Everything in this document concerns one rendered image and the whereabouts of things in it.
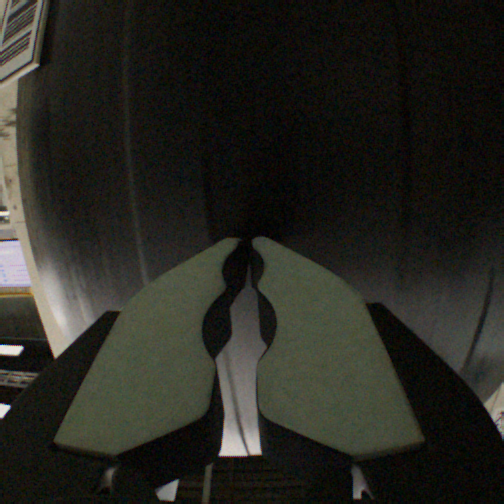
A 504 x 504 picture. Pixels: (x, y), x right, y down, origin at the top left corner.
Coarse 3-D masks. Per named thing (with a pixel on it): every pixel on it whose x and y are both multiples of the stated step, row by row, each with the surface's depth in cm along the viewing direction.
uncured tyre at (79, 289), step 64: (64, 0) 13; (128, 0) 12; (192, 0) 12; (256, 0) 12; (320, 0) 12; (384, 0) 12; (448, 0) 12; (64, 64) 13; (128, 64) 13; (192, 64) 13; (256, 64) 12; (320, 64) 12; (384, 64) 12; (448, 64) 12; (64, 128) 13; (128, 128) 13; (192, 128) 13; (256, 128) 13; (320, 128) 13; (384, 128) 13; (448, 128) 13; (64, 192) 14; (128, 192) 14; (192, 192) 13; (256, 192) 13; (320, 192) 13; (384, 192) 13; (448, 192) 13; (64, 256) 15; (128, 256) 14; (192, 256) 14; (320, 256) 14; (384, 256) 14; (448, 256) 14; (64, 320) 19; (256, 320) 15; (448, 320) 15; (256, 448) 23
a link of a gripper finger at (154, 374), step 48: (240, 240) 13; (144, 288) 10; (192, 288) 10; (240, 288) 12; (144, 336) 8; (192, 336) 8; (96, 384) 7; (144, 384) 7; (192, 384) 7; (96, 432) 6; (144, 432) 6; (192, 432) 7
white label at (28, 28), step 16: (16, 0) 15; (32, 0) 14; (48, 0) 13; (16, 16) 14; (32, 16) 14; (0, 32) 15; (16, 32) 14; (32, 32) 14; (0, 48) 15; (16, 48) 14; (32, 48) 13; (0, 64) 15; (16, 64) 14; (32, 64) 13; (0, 80) 14
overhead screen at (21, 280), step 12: (0, 240) 373; (12, 240) 372; (0, 252) 377; (12, 252) 377; (0, 264) 382; (12, 264) 382; (24, 264) 382; (0, 276) 388; (12, 276) 388; (24, 276) 388
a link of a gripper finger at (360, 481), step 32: (384, 320) 8; (416, 352) 8; (416, 384) 7; (448, 384) 7; (416, 416) 6; (448, 416) 6; (480, 416) 6; (448, 448) 6; (480, 448) 5; (384, 480) 5; (416, 480) 5; (448, 480) 5; (480, 480) 5
